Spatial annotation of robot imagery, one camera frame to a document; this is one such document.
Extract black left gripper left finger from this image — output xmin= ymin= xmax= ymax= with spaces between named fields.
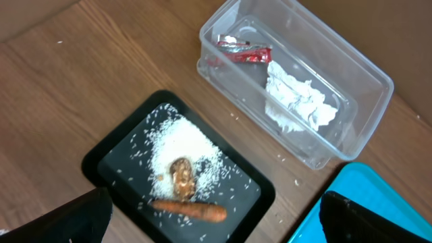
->
xmin=1 ymin=188 xmax=113 ymax=243

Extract brown food scrap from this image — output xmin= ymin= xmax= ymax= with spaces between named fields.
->
xmin=169 ymin=158 xmax=196 ymax=201

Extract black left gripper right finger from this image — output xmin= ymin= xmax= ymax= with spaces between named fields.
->
xmin=319 ymin=191 xmax=431 ymax=243

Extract pile of rice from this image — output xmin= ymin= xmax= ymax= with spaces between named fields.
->
xmin=147 ymin=115 xmax=223 ymax=200

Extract black waste tray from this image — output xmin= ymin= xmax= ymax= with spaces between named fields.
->
xmin=82 ymin=90 xmax=275 ymax=242

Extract orange carrot piece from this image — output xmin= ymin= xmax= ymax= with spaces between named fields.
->
xmin=151 ymin=200 xmax=227 ymax=223

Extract red snack wrapper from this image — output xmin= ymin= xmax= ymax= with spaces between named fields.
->
xmin=215 ymin=34 xmax=273 ymax=64

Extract white napkin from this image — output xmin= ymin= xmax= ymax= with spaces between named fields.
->
xmin=265 ymin=61 xmax=338 ymax=131

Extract clear plastic bin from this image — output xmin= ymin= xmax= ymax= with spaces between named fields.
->
xmin=197 ymin=1 xmax=394 ymax=169

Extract teal plastic tray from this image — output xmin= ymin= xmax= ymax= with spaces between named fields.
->
xmin=288 ymin=163 xmax=431 ymax=243

